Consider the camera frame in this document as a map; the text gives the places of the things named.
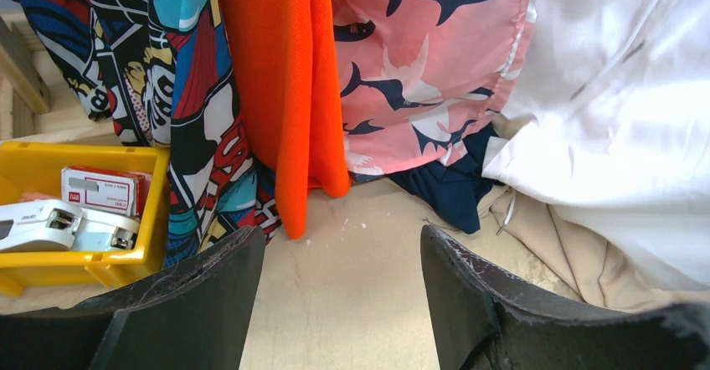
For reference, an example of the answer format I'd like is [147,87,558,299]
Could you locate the yellow plastic bin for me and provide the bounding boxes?
[1,141,170,296]

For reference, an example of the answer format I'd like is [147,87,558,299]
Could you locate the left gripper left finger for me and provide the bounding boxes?
[1,227,265,369]

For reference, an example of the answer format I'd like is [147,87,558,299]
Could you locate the beige shorts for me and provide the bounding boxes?
[484,116,709,311]

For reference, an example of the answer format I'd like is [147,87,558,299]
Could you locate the comic print shorts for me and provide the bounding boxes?
[12,0,281,266]

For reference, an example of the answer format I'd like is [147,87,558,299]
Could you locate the pink shark print shorts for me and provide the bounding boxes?
[332,0,537,177]

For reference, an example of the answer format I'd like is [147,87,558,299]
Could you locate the white shorts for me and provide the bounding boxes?
[483,0,709,290]

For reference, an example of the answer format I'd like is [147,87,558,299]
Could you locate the wooden clothes rack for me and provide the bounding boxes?
[1,9,120,146]

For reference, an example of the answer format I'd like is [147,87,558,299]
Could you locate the white item in bin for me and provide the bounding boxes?
[1,199,140,253]

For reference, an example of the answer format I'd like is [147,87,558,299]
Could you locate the orange mesh shorts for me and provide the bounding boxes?
[219,0,351,239]

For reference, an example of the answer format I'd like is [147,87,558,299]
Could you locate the navy blue shorts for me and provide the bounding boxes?
[349,123,503,235]

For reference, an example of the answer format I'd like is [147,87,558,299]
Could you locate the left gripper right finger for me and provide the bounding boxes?
[420,225,709,369]

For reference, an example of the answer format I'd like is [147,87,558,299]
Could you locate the red white small box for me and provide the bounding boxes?
[61,166,152,217]

